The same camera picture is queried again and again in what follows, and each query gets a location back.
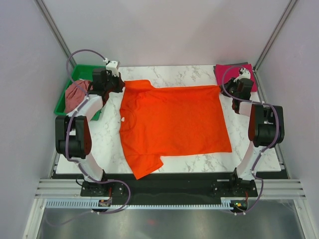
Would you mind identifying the green plastic bin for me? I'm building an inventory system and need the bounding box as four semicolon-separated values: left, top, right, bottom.
54;65;105;116

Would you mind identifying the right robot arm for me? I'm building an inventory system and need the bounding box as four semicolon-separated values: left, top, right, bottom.
220;68;285;197

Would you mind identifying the white slotted cable duct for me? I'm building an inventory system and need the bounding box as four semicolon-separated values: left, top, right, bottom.
46;198;249;210

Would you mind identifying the folded grey t shirt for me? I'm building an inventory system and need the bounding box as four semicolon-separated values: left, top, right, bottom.
213;62;253;77

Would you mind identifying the right aluminium frame post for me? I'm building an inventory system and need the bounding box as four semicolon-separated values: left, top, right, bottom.
253;0;299;72

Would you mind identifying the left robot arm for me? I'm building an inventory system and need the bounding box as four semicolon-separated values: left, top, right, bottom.
55;68;125;196

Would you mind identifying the left aluminium frame post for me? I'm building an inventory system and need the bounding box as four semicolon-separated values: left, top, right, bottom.
34;0;71;58

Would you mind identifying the dusty pink t shirt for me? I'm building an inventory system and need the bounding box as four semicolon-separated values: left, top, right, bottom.
64;79;90;114

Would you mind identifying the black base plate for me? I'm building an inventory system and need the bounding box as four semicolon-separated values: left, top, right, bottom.
52;170;288;203

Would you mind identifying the aluminium frame post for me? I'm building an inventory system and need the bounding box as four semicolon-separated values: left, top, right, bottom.
253;0;299;72
34;0;71;58

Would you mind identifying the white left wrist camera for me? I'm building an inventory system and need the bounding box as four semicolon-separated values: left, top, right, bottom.
103;58;120;77

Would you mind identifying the orange t shirt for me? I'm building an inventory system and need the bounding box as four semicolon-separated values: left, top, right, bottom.
119;80;232;179

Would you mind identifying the folded magenta t shirt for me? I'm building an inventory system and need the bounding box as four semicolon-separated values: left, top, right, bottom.
215;67;257;92

